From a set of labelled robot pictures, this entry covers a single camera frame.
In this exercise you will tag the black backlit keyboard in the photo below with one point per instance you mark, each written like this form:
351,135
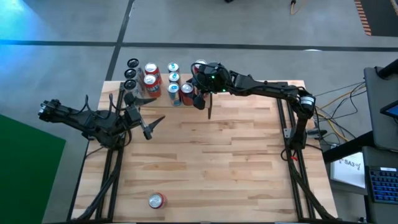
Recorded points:
384,186

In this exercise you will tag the black power connector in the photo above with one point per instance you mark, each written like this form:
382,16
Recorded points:
317,133

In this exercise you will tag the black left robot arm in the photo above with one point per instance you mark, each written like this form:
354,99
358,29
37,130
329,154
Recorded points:
84,121

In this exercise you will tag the grey metal bracket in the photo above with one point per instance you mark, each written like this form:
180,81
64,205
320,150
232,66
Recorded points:
287,133

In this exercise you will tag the large lit computer monitor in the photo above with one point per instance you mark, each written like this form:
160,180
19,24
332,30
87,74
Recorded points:
392,110

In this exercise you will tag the black mat striped edge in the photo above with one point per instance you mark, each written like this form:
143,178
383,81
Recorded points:
382,18

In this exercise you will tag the white Celsius can black lid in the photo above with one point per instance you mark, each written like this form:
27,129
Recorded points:
132,63
130,84
130,74

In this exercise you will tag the wooden shelf black metal legs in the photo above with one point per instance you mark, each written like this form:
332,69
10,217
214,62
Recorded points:
210,113

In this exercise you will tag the red Coca-Cola can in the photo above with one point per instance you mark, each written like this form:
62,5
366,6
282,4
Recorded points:
200,61

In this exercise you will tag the orange Fanta can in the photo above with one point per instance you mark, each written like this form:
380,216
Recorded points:
150,81
151,68

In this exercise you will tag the black desk beam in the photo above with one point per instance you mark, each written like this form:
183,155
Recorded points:
345,150

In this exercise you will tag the silver blue Red Bull can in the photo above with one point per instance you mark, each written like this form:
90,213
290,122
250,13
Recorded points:
173,88
174,76
173,67

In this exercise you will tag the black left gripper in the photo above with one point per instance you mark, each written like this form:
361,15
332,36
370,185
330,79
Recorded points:
133,115

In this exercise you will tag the white SA3 sign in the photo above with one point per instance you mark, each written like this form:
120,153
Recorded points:
348,172

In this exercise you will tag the green floor mat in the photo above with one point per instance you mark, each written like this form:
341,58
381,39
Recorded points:
25,174

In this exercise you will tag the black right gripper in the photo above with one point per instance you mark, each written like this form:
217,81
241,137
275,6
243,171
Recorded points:
211,77

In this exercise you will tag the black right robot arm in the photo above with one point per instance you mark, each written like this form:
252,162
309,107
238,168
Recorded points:
270,90

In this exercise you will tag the red soda can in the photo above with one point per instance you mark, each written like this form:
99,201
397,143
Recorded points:
157,200
187,90

